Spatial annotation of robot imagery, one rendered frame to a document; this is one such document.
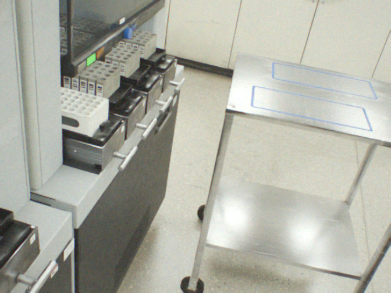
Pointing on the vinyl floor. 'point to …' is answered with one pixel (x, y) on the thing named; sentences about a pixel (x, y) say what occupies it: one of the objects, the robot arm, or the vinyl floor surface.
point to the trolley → (322, 255)
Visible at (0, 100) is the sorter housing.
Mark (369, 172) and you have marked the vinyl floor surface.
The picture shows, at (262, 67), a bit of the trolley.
